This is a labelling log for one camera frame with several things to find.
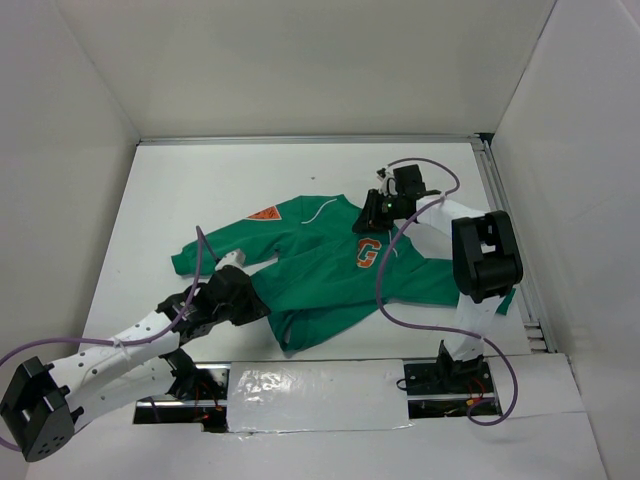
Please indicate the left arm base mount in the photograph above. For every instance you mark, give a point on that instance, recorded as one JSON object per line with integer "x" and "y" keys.
{"x": 197, "y": 394}

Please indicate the white taped cover plate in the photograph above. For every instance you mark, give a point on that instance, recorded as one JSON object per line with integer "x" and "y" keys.
{"x": 292, "y": 397}

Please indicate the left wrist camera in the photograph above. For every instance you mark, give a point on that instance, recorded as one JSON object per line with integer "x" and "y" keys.
{"x": 235, "y": 258}

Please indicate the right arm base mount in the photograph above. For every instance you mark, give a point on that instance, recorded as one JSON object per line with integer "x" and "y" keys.
{"x": 444, "y": 388}

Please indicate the green jacket with white lining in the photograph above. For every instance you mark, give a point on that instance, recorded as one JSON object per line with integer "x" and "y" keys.
{"x": 320, "y": 278}

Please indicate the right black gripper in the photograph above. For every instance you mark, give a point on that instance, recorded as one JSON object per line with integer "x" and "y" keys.
{"x": 371, "y": 219}

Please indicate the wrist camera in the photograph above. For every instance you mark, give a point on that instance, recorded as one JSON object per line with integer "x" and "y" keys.
{"x": 387, "y": 181}
{"x": 235, "y": 258}

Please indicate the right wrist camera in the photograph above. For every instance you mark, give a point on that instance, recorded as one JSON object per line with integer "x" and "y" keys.
{"x": 387, "y": 181}

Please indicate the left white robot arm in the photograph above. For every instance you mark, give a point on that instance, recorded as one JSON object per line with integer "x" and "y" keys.
{"x": 45, "y": 405}

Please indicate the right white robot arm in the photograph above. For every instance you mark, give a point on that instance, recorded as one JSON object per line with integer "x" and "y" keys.
{"x": 486, "y": 262}

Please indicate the aluminium frame rail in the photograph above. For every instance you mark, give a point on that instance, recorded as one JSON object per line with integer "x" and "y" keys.
{"x": 534, "y": 318}

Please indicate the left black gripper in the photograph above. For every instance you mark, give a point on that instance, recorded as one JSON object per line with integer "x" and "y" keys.
{"x": 256, "y": 308}

